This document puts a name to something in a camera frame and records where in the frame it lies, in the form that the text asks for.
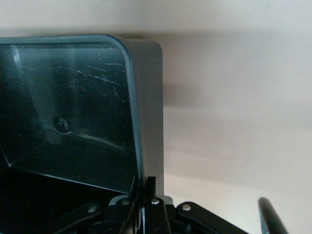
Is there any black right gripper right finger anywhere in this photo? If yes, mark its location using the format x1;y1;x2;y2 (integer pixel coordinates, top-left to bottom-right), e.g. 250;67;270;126
143;175;251;234

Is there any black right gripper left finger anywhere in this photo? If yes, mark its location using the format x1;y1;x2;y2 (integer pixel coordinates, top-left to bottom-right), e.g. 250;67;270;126
58;176;143;234

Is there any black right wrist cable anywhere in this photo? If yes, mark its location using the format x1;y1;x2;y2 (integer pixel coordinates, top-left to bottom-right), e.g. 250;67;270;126
257;196;290;234

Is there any black plastic box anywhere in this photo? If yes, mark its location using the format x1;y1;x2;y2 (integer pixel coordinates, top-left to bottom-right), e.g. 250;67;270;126
0;35;174;234

